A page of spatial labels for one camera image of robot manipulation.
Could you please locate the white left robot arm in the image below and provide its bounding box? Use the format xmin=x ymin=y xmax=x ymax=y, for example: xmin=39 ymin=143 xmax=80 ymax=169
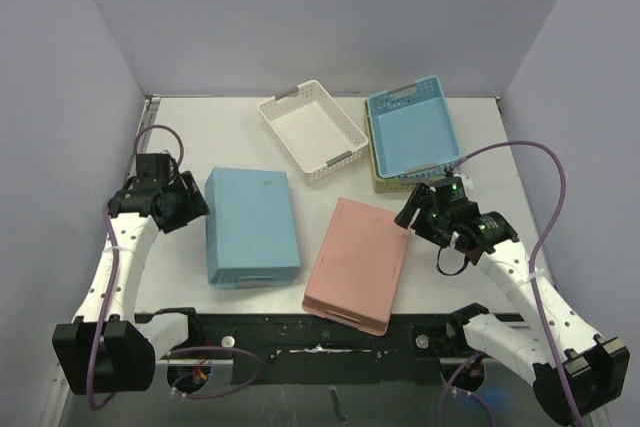
xmin=52 ymin=153 xmax=209 ymax=399

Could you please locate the aluminium table frame rail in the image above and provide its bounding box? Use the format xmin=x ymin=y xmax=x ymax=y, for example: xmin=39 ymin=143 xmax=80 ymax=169
xmin=39 ymin=366 xmax=101 ymax=427

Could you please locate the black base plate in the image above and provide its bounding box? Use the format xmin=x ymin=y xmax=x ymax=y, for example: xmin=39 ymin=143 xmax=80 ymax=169
xmin=156 ymin=314 xmax=472 ymax=393

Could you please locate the yellow-green plastic basket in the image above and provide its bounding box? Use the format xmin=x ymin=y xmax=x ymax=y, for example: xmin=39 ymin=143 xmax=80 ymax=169
xmin=363 ymin=101 xmax=445 ymax=194

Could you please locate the light blue plastic basket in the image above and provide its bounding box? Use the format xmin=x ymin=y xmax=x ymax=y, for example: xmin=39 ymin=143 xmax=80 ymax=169
xmin=204 ymin=167 xmax=301 ymax=289

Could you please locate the white plastic basket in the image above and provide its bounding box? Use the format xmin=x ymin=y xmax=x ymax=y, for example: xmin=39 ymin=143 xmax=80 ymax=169
xmin=257 ymin=80 xmax=369 ymax=185

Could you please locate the pink plastic basket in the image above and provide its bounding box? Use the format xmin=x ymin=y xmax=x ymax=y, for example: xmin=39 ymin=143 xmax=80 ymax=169
xmin=302 ymin=198 xmax=410 ymax=336

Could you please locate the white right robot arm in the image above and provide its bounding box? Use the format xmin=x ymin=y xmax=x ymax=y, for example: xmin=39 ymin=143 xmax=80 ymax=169
xmin=395 ymin=177 xmax=630 ymax=426

